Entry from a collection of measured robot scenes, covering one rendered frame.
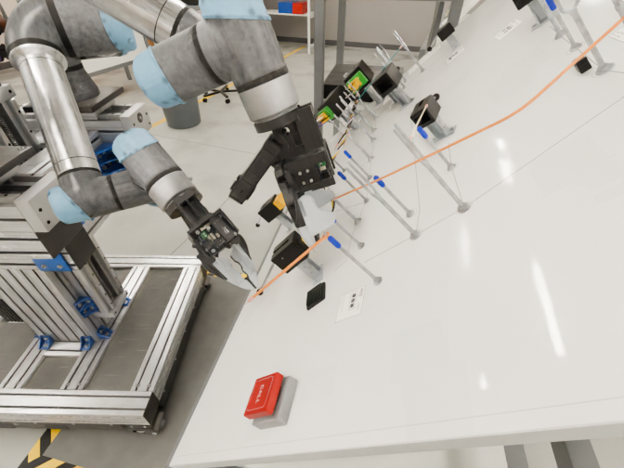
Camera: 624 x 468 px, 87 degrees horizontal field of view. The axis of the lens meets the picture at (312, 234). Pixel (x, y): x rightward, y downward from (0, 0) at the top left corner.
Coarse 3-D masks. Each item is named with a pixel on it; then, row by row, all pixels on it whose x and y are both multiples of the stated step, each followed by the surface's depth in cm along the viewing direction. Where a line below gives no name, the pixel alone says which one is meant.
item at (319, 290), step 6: (324, 282) 56; (312, 288) 56; (318, 288) 54; (324, 288) 54; (312, 294) 55; (318, 294) 53; (324, 294) 53; (306, 300) 55; (312, 300) 53; (318, 300) 53; (306, 306) 54; (312, 306) 54
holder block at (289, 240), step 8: (296, 232) 58; (288, 240) 57; (296, 240) 56; (280, 248) 57; (288, 248) 55; (296, 248) 55; (272, 256) 57; (280, 256) 56; (288, 256) 56; (296, 256) 56; (304, 256) 56; (280, 264) 57; (288, 264) 57; (296, 264) 57; (288, 272) 58
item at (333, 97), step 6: (336, 90) 107; (342, 90) 108; (330, 96) 107; (336, 96) 107; (342, 96) 108; (324, 102) 107; (330, 102) 106; (336, 102) 107; (342, 102) 108; (348, 102) 109; (318, 108) 110; (330, 108) 106; (336, 108) 107; (342, 108) 108; (336, 114) 107; (342, 114) 113; (348, 114) 112; (348, 120) 112; (354, 126) 113
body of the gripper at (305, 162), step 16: (288, 112) 43; (304, 112) 44; (256, 128) 45; (272, 128) 44; (288, 128) 46; (304, 128) 45; (288, 144) 47; (304, 144) 46; (320, 144) 46; (288, 160) 47; (304, 160) 46; (320, 160) 45; (288, 176) 47; (304, 176) 48; (320, 176) 48
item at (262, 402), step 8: (264, 376) 44; (272, 376) 42; (280, 376) 42; (256, 384) 44; (264, 384) 43; (272, 384) 41; (280, 384) 42; (256, 392) 43; (264, 392) 42; (272, 392) 41; (256, 400) 42; (264, 400) 40; (272, 400) 40; (248, 408) 42; (256, 408) 40; (264, 408) 39; (272, 408) 40; (248, 416) 41; (256, 416) 41
